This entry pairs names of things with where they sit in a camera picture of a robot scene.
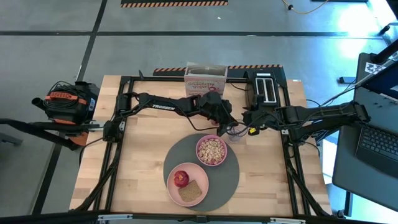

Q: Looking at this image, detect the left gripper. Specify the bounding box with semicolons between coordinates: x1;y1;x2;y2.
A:
198;91;240;138

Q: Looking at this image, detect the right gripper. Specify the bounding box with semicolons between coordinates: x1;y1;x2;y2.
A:
231;108;281;136

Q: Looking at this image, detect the clear glass tumbler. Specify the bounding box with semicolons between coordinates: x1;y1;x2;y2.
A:
226;122;249;144

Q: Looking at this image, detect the pink strawberry yogurt cereal box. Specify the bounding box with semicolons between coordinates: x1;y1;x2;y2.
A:
183;62;229;98

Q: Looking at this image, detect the red apple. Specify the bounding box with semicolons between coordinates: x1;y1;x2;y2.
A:
173;169;190;189

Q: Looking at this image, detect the brown bread slice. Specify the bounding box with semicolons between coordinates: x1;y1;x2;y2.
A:
177;179;203;203

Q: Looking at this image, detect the cereal loops pile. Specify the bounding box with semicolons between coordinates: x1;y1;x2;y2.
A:
197;138;226;166

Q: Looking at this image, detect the pink ribbed bowl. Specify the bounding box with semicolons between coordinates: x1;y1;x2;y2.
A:
195;134;229;167

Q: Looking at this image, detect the pink round plate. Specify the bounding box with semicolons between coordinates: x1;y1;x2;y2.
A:
166;162;210;208

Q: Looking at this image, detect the grey round woven placemat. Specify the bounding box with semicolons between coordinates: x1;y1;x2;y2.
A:
162;133;241;213

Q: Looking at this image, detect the black laptop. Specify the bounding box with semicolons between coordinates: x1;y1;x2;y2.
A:
354;60;398;163

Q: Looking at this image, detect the white patterned marker sticker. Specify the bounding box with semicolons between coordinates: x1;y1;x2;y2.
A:
364;62;382;75

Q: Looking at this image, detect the black pole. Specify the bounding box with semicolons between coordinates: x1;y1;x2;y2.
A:
371;38;398;65

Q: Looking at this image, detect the black orange shop vacuum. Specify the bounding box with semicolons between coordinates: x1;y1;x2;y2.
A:
31;81;101;126

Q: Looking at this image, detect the black stand beam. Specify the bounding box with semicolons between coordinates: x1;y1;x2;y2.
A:
0;117;105;152

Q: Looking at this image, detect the black toaster power cord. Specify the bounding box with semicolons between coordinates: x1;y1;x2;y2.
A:
228;81;250;93

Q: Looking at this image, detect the black orange striped cable ramp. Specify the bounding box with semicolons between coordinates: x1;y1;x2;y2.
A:
152;63;284;77
120;0;229;9

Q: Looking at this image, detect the black aluminium table frame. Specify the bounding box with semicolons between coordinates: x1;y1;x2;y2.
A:
72;70;332;219

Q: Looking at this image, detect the silver metal bracket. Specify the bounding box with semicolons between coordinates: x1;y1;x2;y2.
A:
269;217;307;224
97;213;134;222

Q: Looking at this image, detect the yellow floor cable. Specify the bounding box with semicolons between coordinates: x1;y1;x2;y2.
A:
280;0;331;16

